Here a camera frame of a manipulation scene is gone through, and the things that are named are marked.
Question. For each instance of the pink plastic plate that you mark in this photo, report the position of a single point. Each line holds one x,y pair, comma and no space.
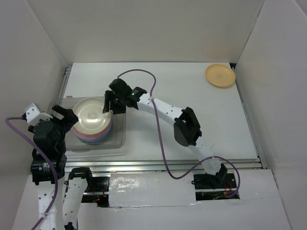
93,129

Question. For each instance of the aluminium frame rail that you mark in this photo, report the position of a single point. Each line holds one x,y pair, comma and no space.
219,111

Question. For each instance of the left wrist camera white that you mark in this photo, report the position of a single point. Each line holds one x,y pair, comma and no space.
34,115

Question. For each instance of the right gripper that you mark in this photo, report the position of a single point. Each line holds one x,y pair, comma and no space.
106,109

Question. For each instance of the blue plastic plate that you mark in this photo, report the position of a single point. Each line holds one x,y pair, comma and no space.
103,141

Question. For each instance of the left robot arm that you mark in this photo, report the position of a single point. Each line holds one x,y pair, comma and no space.
59,200

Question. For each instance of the clear plastic bin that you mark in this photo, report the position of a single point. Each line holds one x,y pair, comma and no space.
114,141

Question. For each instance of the cream plastic plate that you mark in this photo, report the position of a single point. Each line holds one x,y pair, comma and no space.
92,120

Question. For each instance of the purple plate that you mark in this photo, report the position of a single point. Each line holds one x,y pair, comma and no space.
92,137

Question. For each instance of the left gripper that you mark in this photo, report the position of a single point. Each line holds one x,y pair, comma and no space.
69,120

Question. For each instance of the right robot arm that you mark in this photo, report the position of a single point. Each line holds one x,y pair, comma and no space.
186,128

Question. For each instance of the white foil tape sheet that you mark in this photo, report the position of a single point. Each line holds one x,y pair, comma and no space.
150,190

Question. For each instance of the orange plastic plate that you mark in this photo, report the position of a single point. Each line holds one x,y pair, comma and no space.
220,75

